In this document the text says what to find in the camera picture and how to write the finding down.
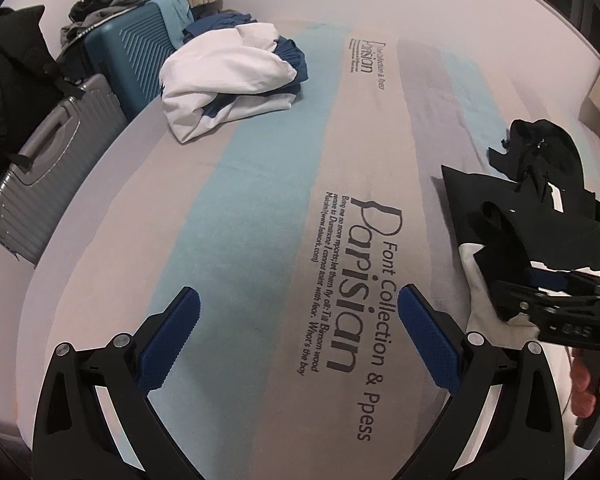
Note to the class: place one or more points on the light blue cloth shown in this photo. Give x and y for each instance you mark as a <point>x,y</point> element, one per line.
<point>172,7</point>

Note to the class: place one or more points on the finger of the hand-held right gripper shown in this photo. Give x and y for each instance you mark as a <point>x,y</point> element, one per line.
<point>525,300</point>
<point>545,276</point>

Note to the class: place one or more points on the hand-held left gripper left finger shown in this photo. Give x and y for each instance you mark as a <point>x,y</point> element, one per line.
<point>172,340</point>

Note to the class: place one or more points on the dark blue garment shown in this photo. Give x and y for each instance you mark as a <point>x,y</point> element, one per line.
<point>290,55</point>

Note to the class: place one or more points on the black garment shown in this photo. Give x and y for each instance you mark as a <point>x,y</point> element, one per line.
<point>500,195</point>

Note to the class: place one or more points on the black backpack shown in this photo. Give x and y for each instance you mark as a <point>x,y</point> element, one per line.
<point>15,60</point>

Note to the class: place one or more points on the striped printed bed sheet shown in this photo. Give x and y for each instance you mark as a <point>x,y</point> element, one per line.
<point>280,185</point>

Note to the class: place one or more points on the teal suitcase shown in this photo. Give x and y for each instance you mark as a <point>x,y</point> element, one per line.
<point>125,55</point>

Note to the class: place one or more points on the white and blue garment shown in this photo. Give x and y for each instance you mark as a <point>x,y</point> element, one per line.
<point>220,70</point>

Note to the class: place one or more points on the person's right hand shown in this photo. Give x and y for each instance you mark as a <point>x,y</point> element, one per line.
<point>582,385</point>

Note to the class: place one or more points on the grey clothes pile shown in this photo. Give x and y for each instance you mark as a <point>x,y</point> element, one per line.
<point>105,5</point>

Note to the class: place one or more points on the grey suitcase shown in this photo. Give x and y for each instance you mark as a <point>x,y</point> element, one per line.
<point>45,160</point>

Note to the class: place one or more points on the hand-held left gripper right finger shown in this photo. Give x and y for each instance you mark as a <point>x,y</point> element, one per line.
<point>427,340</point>

